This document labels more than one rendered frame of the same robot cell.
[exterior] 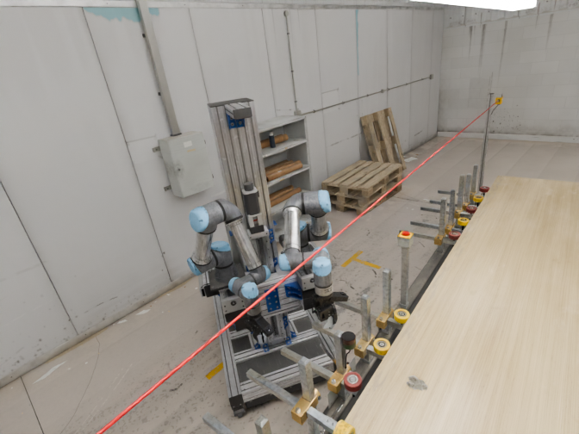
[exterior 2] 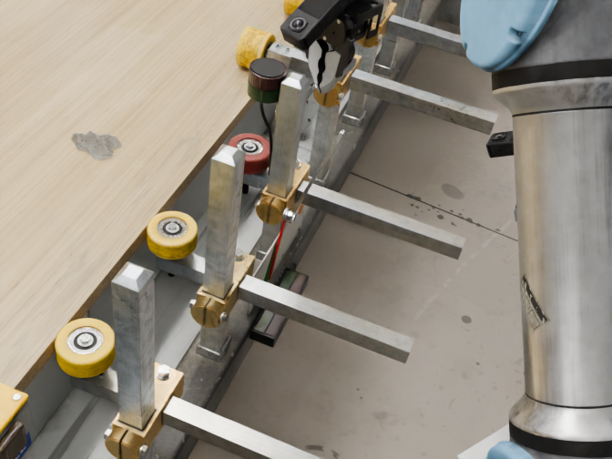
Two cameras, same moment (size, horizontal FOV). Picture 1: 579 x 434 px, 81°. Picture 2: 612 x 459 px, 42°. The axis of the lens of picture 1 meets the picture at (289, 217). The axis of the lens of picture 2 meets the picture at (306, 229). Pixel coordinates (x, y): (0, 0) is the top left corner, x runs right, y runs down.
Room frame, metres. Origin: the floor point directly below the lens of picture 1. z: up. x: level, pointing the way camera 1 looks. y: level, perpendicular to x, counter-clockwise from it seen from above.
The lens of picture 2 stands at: (2.10, -0.59, 1.81)
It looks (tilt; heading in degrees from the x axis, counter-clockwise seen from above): 44 degrees down; 153
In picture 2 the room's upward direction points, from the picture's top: 10 degrees clockwise
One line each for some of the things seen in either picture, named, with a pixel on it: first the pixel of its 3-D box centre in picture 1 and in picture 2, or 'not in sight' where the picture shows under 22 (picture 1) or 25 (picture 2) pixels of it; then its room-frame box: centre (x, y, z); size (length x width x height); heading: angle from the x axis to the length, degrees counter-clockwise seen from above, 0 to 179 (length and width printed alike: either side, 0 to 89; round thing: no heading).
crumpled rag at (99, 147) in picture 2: (416, 382); (96, 138); (0.98, -0.44, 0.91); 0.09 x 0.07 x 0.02; 42
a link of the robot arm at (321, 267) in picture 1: (322, 271); not in sight; (1.16, -0.10, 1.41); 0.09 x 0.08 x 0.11; 175
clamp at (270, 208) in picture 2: (340, 377); (281, 191); (1.11, -0.13, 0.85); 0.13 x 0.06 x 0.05; 138
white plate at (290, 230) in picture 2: (342, 381); (279, 250); (1.17, -0.15, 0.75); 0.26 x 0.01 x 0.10; 138
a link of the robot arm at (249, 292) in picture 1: (250, 294); not in sight; (1.34, 0.24, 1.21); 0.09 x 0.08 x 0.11; 39
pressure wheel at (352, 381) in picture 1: (352, 387); (247, 168); (1.04, -0.18, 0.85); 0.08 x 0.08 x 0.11
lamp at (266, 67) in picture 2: (349, 354); (262, 122); (1.10, -0.18, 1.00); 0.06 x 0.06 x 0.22; 48
